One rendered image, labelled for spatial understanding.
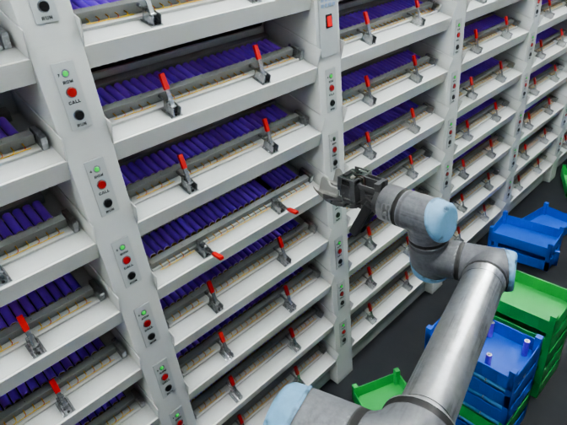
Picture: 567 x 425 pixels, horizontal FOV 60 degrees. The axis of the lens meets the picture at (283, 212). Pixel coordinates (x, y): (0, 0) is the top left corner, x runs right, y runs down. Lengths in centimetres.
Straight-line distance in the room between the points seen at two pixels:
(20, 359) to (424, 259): 89
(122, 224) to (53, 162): 20
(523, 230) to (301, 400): 225
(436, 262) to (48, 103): 86
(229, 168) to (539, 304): 127
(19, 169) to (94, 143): 14
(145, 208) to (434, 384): 70
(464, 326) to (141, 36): 80
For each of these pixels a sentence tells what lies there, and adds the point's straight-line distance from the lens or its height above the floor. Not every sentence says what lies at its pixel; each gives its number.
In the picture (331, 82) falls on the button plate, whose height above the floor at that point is 121.
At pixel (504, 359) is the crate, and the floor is 32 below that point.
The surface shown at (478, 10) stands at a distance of 211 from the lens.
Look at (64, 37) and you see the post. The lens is 97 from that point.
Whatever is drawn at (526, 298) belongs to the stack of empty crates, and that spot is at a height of 32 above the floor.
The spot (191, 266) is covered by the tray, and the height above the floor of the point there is 89.
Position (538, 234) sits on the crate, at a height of 8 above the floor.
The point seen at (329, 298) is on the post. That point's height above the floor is 44.
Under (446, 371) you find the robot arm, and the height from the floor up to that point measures 98.
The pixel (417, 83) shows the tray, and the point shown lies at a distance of 181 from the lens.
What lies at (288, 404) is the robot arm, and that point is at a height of 100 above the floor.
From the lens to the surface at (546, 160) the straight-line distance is 351.
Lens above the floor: 160
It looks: 31 degrees down
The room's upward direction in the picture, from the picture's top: 7 degrees counter-clockwise
